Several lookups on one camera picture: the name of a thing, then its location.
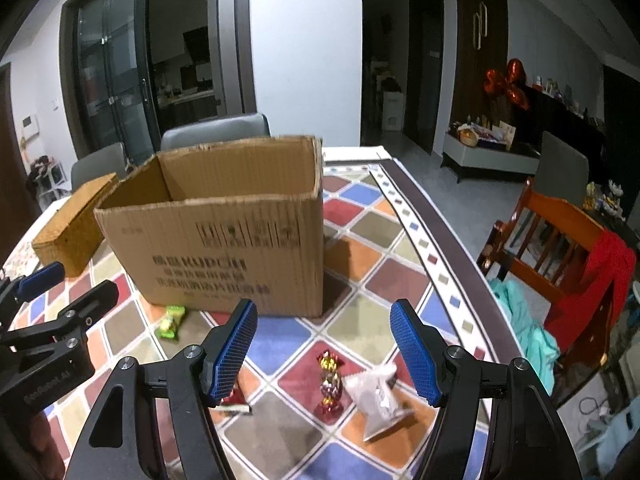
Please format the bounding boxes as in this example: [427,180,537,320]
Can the woven wicker box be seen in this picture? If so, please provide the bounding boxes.
[31,172,121,278]

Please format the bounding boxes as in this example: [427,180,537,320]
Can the red foil balloons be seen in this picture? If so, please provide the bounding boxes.
[484,59,532,111]

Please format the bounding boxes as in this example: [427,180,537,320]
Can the teal cloth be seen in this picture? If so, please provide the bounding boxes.
[487,277,560,396]

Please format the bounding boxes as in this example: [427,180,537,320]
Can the brown cardboard box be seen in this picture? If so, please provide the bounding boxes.
[94,135,326,318]

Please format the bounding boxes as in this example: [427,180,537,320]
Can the colourful diamond pattern tablecloth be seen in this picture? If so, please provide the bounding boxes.
[0,147,531,480]

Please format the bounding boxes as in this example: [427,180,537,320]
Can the orange wooden chair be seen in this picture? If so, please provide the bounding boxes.
[477,177,631,376]

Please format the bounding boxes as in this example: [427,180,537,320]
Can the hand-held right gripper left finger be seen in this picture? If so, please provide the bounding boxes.
[65,299,259,480]

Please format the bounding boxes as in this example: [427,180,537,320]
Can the green snack packet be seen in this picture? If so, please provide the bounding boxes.
[155,305,187,343]

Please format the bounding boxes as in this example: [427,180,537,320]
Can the dark interior door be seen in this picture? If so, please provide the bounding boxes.
[404,0,445,156]

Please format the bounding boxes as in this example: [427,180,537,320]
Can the white low cabinet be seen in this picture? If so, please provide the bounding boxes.
[442,127,541,183]

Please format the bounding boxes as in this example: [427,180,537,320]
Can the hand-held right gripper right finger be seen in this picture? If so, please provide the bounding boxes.
[389,299,583,480]

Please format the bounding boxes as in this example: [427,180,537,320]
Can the sliding glass door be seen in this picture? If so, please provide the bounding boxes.
[62,0,161,161]

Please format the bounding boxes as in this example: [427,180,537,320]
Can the red gold candy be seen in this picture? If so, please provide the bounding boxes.
[315,350,346,416]

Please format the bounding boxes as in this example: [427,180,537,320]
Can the white shoe rack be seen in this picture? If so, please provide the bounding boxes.
[27,155,68,211]

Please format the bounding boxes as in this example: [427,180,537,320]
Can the clear plastic snack packet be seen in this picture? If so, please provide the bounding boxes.
[342,364,416,443]

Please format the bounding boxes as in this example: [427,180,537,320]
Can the tall dark wardrobe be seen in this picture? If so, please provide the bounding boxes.
[454,0,508,133]

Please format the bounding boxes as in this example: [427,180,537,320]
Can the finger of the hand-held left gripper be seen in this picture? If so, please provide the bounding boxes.
[0,261,67,321]
[0,280,120,346]

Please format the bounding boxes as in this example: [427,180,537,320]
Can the light blue bag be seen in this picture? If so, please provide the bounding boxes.
[597,410,640,471]

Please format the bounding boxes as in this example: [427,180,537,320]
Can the row of small bottles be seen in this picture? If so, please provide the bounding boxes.
[530,75,591,118]

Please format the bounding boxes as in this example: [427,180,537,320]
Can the red cloth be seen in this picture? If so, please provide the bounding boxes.
[544,230,638,356]

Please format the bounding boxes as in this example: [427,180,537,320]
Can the grey upholstered chair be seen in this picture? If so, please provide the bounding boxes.
[534,131,591,208]
[71,142,128,193]
[161,112,271,151]

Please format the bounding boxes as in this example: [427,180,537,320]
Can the white flower ornament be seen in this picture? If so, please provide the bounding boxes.
[585,180,626,216]

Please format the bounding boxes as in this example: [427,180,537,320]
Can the dark sideboard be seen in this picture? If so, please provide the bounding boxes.
[520,85,606,171]

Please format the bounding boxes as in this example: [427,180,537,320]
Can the grey refrigerator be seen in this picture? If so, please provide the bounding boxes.
[207,0,251,118]

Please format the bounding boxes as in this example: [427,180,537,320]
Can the person's left hand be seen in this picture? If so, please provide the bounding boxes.
[0,396,67,480]

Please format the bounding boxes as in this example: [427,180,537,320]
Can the red snack packet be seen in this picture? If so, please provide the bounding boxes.
[210,382,253,416]

